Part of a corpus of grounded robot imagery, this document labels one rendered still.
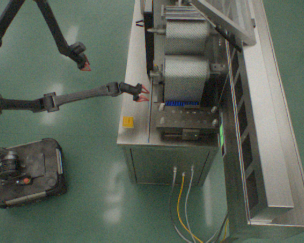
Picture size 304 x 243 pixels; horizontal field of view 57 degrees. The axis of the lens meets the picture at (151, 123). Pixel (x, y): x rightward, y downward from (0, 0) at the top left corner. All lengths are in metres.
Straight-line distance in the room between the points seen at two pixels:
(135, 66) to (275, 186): 1.51
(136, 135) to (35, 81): 1.98
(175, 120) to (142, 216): 1.12
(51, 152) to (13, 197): 0.47
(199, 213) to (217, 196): 0.23
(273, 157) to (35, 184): 2.04
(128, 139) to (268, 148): 1.04
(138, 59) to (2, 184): 1.55
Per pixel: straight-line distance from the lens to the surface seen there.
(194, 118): 1.76
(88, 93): 1.69
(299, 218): 1.22
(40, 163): 2.65
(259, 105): 1.11
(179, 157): 1.98
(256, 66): 1.23
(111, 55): 3.58
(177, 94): 1.77
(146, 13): 1.77
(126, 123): 1.87
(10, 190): 2.69
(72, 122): 3.07
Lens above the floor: 2.52
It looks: 59 degrees down
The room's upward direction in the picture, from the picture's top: 2 degrees counter-clockwise
